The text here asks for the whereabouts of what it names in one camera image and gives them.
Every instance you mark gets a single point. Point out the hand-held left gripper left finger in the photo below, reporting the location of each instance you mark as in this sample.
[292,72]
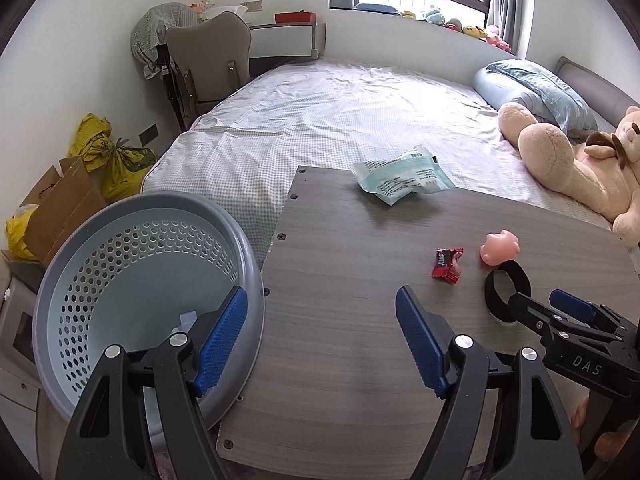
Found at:
[220,340]

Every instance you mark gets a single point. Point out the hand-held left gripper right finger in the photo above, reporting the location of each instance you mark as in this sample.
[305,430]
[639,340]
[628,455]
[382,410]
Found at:
[420,345]

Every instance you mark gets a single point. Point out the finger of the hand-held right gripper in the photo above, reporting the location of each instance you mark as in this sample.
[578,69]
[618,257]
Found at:
[530,310]
[570,302]

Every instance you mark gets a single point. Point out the blue perforated plastic wastebasket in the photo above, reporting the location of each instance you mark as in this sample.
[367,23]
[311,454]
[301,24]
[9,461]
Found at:
[125,270]

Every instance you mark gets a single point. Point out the person's right hand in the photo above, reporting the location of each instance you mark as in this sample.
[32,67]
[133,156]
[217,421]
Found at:
[612,446]

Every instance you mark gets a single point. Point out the pink rubber toy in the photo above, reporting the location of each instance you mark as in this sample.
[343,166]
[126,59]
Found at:
[500,249]

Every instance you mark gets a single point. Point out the red candy wrapper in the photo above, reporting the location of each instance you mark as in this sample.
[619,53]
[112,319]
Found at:
[446,265]

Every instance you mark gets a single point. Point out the beige teddy bear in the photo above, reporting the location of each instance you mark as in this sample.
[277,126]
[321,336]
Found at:
[550,150]

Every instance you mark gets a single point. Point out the green white plastic packet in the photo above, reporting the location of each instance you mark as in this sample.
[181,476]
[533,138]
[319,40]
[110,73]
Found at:
[400,180]

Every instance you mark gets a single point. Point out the yellow tied plastic bag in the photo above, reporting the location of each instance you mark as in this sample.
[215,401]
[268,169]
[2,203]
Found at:
[127,172]

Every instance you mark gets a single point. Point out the brown cardboard box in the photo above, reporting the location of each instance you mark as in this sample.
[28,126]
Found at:
[60,215]

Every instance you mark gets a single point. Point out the white storage cabinet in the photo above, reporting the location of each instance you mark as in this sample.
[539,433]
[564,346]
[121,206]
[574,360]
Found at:
[15,305]

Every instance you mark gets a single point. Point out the light blue pillow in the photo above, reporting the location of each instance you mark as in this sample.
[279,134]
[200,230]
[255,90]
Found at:
[540,95]

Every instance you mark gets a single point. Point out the grey bed headboard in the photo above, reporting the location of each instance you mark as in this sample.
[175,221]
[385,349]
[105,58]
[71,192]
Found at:
[600,85]

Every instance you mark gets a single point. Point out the small yellow plastic bag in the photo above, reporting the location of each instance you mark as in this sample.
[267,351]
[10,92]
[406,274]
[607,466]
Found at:
[20,232]

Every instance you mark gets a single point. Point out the bed with checked sheet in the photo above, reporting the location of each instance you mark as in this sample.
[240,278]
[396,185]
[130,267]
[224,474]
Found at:
[325,110]

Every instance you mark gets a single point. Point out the beige padded chair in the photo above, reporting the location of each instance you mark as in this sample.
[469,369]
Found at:
[210,45]

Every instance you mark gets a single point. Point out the row of plush toys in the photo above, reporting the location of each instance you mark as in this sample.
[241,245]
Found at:
[450,22]

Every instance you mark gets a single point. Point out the white desk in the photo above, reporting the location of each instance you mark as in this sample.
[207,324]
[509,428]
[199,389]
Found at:
[280,37]

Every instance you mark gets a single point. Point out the grey checked cloth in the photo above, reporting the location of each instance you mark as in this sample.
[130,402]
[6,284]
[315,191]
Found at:
[150,30]

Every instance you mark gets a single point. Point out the red box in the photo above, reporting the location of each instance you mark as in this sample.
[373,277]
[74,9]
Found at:
[296,17]

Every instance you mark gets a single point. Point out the dark wall socket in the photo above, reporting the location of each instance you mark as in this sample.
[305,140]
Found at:
[148,134]

